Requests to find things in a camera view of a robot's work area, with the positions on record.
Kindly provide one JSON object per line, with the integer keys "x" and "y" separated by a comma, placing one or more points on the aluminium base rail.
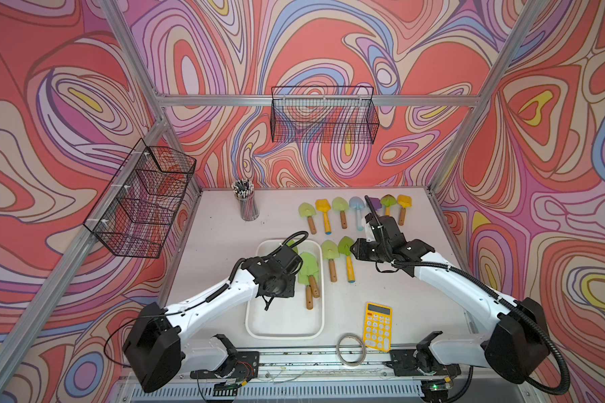
{"x": 334, "y": 374}

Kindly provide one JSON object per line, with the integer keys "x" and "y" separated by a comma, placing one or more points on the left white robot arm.
{"x": 161, "y": 344}

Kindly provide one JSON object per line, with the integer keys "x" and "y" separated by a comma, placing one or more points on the white plastic storage box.
{"x": 288, "y": 318}

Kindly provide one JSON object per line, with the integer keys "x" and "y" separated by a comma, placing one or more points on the black wire basket back wall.
{"x": 323, "y": 114}

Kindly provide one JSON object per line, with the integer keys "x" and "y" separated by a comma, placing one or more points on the black wire basket left wall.
{"x": 135, "y": 214}

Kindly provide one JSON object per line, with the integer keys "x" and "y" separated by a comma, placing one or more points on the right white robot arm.
{"x": 514, "y": 340}

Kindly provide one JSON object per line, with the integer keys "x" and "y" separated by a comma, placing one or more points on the green shovel wooden handle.
{"x": 341, "y": 206}
{"x": 307, "y": 211}
{"x": 309, "y": 296}

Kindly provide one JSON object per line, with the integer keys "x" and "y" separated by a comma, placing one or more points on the clear cup of pens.
{"x": 244, "y": 191}

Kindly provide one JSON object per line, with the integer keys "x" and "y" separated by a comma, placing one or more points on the purple shovel pink handle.
{"x": 376, "y": 203}

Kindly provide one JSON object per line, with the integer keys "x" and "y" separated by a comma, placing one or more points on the black wire basket wall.
{"x": 323, "y": 114}
{"x": 135, "y": 214}

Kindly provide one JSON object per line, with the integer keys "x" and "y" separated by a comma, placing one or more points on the blue shovel pink handle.
{"x": 357, "y": 205}

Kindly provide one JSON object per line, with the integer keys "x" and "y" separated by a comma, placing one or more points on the yellow calculator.
{"x": 378, "y": 327}

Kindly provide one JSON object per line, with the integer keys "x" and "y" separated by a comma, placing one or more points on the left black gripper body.
{"x": 286, "y": 287}

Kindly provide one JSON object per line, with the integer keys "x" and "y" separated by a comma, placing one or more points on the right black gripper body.
{"x": 372, "y": 251}

